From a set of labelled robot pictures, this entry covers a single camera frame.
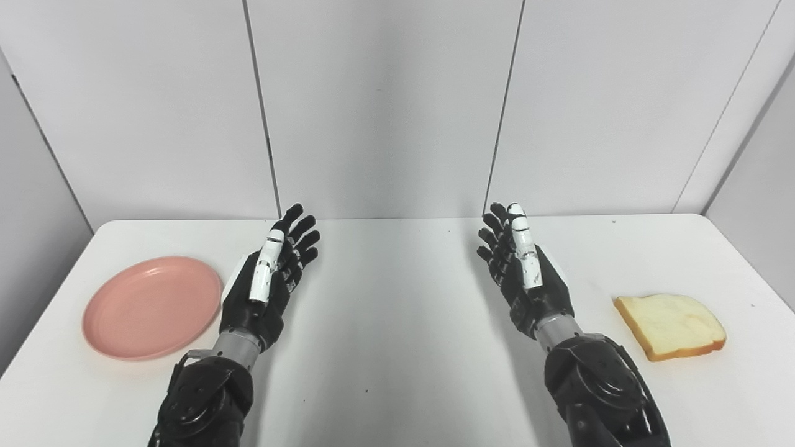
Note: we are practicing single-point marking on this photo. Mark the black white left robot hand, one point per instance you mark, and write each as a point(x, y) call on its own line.
point(264, 310)

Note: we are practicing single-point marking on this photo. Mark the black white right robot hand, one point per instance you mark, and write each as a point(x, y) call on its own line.
point(546, 301)

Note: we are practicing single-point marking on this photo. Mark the pink round plate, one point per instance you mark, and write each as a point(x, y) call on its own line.
point(152, 308)

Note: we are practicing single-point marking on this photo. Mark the slice of white bread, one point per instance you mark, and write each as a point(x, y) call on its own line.
point(671, 326)

